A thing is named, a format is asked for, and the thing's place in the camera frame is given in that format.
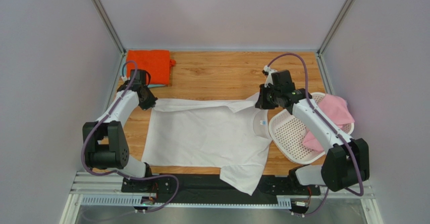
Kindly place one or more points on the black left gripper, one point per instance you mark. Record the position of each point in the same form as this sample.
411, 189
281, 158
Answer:
151, 103

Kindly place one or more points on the left aluminium corner post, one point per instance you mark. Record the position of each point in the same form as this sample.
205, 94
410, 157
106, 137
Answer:
109, 26

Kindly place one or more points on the white perforated plastic basket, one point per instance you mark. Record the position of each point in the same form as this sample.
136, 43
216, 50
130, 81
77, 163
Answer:
288, 133

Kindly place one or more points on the white t shirt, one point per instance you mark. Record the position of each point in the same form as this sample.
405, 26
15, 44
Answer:
231, 135

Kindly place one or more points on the pink t shirt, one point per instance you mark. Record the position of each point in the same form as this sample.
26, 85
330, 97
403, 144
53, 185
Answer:
333, 107

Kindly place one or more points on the folded orange t shirt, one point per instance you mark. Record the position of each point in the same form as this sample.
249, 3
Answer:
157, 62

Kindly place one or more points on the folded teal t shirt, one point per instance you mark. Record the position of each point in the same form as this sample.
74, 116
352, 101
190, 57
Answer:
126, 76

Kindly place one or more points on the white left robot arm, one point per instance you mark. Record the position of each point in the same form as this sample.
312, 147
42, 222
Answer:
105, 148

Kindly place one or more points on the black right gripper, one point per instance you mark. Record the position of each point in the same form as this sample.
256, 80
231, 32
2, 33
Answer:
264, 97

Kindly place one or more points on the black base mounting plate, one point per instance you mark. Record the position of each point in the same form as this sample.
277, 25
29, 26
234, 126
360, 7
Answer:
210, 189

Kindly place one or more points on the right aluminium corner post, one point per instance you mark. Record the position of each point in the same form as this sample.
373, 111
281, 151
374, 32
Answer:
334, 27

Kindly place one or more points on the aluminium corner post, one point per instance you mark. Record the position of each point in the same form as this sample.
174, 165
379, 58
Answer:
334, 27
109, 26

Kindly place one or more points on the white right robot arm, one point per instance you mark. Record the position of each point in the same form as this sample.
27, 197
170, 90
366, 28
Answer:
346, 165

